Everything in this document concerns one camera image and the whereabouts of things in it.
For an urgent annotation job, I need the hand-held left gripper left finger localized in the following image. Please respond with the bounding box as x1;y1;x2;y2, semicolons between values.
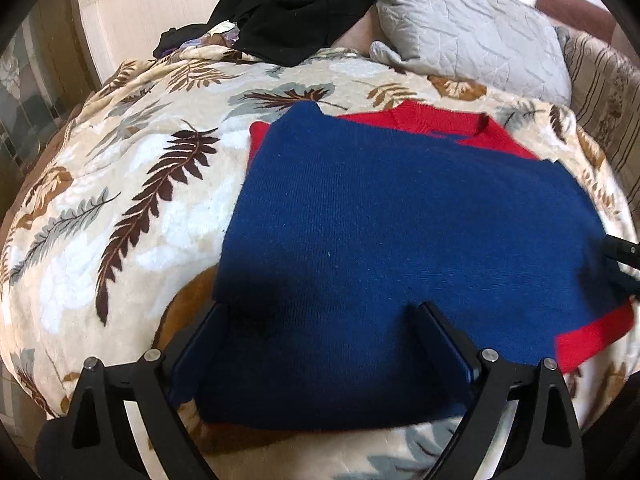
35;305;226;480

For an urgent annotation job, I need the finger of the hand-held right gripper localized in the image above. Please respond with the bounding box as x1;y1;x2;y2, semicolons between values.
600;234;640;267

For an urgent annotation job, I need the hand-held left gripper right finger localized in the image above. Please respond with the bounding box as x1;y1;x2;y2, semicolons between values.
418;302;586;480

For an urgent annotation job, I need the red and blue sweater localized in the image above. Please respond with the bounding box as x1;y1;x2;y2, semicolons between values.
197;100;636;433

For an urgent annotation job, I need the striped brown cushion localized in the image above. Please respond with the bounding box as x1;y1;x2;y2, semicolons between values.
562;30;640;191

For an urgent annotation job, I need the leaf print blanket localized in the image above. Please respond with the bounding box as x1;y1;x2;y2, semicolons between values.
0;45;640;480

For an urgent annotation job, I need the grey quilted pillow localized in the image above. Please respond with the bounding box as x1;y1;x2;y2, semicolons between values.
352;0;573;106

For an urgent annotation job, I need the small dark cloth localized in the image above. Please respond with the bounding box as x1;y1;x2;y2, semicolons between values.
152;25;201;61

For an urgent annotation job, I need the patterned glass door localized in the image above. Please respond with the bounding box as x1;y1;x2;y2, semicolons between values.
0;0;101;201

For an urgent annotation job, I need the purple printed cloth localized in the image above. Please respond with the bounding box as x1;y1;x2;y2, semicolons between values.
177;22;241;52

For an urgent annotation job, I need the black garment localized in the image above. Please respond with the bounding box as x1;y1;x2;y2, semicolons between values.
210;0;376;68

